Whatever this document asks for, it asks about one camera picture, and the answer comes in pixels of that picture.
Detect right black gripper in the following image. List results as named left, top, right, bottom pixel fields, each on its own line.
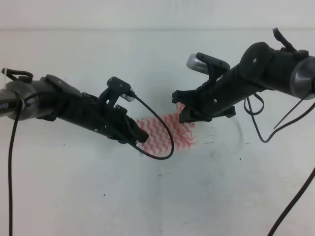
left=172, top=64, right=246, bottom=123

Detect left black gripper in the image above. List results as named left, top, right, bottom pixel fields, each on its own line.
left=56, top=92, right=150, bottom=146

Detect pink white wavy-striped towel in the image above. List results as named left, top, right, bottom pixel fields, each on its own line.
left=135, top=103, right=196, bottom=155

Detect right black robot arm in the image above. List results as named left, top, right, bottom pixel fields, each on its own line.
left=172, top=28, right=315, bottom=123

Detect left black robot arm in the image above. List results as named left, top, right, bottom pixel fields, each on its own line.
left=0, top=68, right=149, bottom=145

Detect left black camera cable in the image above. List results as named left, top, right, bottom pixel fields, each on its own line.
left=7, top=93, right=175, bottom=236

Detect black camera cable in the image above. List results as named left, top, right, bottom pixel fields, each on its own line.
left=7, top=93, right=175, bottom=236
left=243, top=93, right=315, bottom=236

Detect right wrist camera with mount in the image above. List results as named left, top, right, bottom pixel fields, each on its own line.
left=186, top=52, right=230, bottom=85

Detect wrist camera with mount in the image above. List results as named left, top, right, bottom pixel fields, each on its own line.
left=98, top=77, right=135, bottom=107
left=186, top=52, right=230, bottom=85

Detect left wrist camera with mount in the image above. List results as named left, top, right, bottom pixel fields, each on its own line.
left=98, top=77, right=135, bottom=107

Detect right black camera cable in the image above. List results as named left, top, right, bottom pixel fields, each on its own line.
left=243, top=93, right=315, bottom=236

